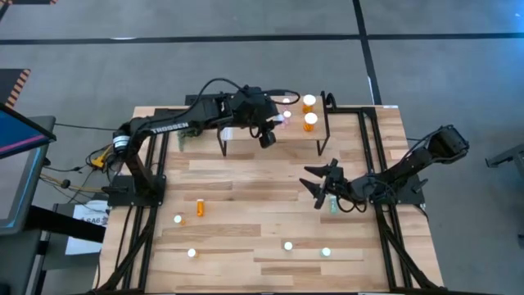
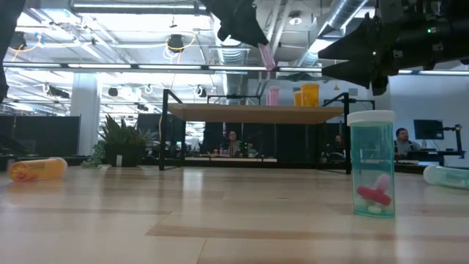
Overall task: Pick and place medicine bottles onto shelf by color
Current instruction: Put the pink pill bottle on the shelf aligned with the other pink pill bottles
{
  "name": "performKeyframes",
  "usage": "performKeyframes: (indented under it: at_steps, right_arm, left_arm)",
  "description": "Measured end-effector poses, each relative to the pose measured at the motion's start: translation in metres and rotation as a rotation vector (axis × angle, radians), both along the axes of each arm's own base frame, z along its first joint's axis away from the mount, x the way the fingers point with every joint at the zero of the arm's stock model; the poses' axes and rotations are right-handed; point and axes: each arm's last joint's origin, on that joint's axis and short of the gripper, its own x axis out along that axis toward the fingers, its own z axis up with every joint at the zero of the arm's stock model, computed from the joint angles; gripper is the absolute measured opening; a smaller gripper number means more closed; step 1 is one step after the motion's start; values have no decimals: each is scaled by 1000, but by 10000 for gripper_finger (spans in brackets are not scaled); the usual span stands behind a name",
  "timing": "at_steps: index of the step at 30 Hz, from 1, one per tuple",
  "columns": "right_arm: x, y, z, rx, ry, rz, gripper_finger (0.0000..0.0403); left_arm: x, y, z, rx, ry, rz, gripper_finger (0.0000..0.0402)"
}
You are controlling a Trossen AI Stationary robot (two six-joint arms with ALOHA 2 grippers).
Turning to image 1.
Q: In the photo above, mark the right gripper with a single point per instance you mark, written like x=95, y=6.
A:
x=335, y=184

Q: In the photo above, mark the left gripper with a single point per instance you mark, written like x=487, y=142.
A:
x=256, y=108

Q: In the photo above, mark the green medicine bottle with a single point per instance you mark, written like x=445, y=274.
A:
x=325, y=251
x=288, y=246
x=333, y=205

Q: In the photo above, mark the large orange medicine bottle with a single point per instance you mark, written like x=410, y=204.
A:
x=309, y=101
x=310, y=121

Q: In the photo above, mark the small orange medicine bottle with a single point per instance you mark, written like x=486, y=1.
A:
x=191, y=252
x=178, y=219
x=200, y=207

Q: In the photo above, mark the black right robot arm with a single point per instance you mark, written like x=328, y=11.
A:
x=409, y=164

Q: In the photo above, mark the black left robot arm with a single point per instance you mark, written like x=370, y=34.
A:
x=172, y=125

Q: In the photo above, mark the wooden shelf black legs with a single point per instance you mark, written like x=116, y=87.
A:
x=245, y=133

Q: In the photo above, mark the green potted plant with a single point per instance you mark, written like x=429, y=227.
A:
x=186, y=139

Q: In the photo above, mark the black loop hook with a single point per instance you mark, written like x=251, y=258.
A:
x=332, y=97

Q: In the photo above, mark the grey furniture piece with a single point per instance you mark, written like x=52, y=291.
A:
x=509, y=157

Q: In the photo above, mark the white printed paper sheet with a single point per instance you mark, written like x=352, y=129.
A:
x=88, y=211

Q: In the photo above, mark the black cart crossbar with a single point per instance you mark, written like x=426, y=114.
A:
x=69, y=225

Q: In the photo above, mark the blue screen monitor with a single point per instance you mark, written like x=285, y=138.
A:
x=20, y=131

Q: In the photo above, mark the black orange striped mat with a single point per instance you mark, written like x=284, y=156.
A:
x=8, y=84
x=24, y=1

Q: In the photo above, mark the grey equipment cart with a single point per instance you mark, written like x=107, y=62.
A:
x=16, y=192

